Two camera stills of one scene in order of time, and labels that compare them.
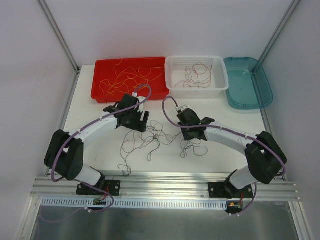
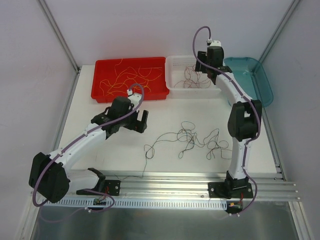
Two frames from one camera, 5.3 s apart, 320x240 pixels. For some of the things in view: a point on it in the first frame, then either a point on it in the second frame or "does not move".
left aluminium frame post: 59,34 does not move
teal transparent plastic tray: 249,87 does not move
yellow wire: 115,67 does not move
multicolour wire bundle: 154,135 to 213,146
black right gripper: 189,135 to 200,64
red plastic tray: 145,77 does not move
